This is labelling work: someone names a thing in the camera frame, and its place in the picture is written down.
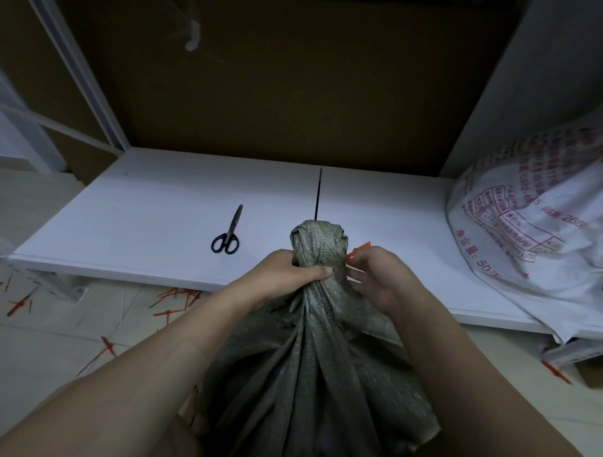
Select white metal rack frame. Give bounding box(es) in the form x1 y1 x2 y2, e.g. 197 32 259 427
0 0 131 176

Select person's left forearm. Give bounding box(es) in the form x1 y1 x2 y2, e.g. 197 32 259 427
0 279 259 457

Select person's left hand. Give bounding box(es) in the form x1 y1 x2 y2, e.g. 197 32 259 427
239 249 333 312

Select scattered red tie offcuts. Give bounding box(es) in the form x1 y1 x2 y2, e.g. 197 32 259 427
0 271 204 377

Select grey woven sack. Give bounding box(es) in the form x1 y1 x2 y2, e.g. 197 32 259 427
187 219 442 457

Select white plastic hook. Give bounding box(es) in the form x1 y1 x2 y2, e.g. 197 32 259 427
184 18 202 52

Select red cable tie piece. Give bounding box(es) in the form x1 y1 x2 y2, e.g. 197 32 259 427
541 360 573 385

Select person's right hand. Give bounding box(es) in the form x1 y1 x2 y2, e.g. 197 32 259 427
347 245 427 322

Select white metal shelf bracket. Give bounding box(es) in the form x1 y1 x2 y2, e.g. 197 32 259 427
43 277 91 303

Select person's right forearm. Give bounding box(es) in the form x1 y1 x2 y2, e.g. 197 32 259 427
389 284 583 457

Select white printed woven sack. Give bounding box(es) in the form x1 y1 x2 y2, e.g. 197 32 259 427
445 116 603 343

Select black scissors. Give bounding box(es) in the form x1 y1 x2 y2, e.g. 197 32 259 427
210 204 244 255

